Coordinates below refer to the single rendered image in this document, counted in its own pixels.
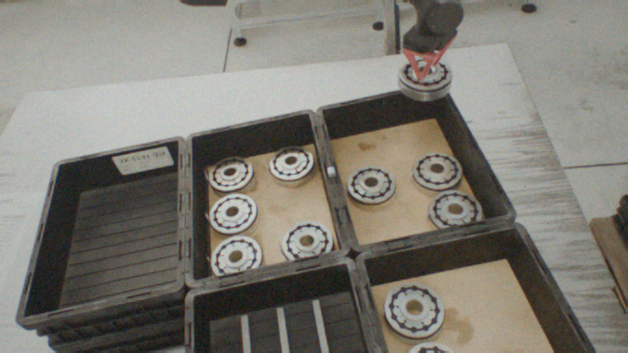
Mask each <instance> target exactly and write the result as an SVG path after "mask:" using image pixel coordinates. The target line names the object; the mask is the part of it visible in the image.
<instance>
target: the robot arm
mask: <svg viewBox="0 0 628 353"><path fill-rule="evenodd" d="M178 1H180V2H181V4H182V5H185V6H189V7H226V5H227V2H228V0H178ZM409 3H410V4H411V5H412V6H414V8H415V10H416V23H415V24H414V25H413V27H412V28H411V29H410V30H408V31H407V32H406V33H405V34H404V35H402V52H403V53H404V55H405V57H407V59H408V61H409V62H410V64H411V66H412V68H413V71H414V74H415V76H416V78H418V79H422V80H424V79H425V77H426V76H427V74H428V73H429V70H430V68H431V67H432V65H437V64H438V63H439V61H440V60H441V59H442V56H443V55H444V53H445V52H446V50H447V49H449V48H450V46H451V43H452V42H453V41H454V39H455V38H456V36H457V33H458V31H457V29H455V28H457V27H458V26H459V24H461V23H462V21H463V19H464V10H463V7H462V5H461V1H460V0H409ZM434 50H437V51H439V53H437V52H434ZM415 56H417V57H420V58H423V60H424V61H425V62H427V64H426V66H425V67H424V69H423V72H422V73H420V71H419V67H418V65H417V62H416V59H415Z"/></svg>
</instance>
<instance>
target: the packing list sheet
mask: <svg viewBox="0 0 628 353"><path fill-rule="evenodd" d="M44 193H45V192H3V194H0V291H1V288H2V287H3V285H4V284H5V281H6V279H7V275H8V272H9V269H10V266H11V264H13V262H14V260H15V257H16V254H17V252H18V249H19V247H20V245H21V242H22V240H23V237H24V236H25V232H26V230H27V228H28V225H30V223H31V219H32V217H33V215H34V213H35V211H36V207H37V205H39V203H40V201H41V199H42V197H43V195H44Z"/></svg>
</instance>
